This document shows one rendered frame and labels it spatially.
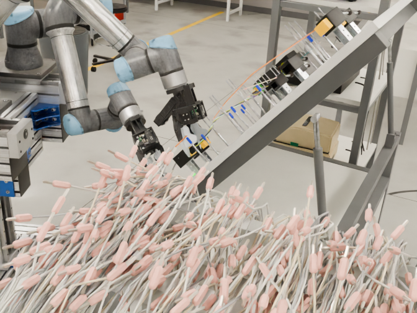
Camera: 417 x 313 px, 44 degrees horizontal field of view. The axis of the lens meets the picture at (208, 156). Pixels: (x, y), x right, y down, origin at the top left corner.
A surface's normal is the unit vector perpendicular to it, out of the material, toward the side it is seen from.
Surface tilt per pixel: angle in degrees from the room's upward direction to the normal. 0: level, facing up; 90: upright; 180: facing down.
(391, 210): 0
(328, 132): 7
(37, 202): 0
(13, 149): 90
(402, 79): 90
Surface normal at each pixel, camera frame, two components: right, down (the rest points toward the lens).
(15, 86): -0.08, 0.45
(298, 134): -0.42, 0.40
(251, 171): 0.05, -0.89
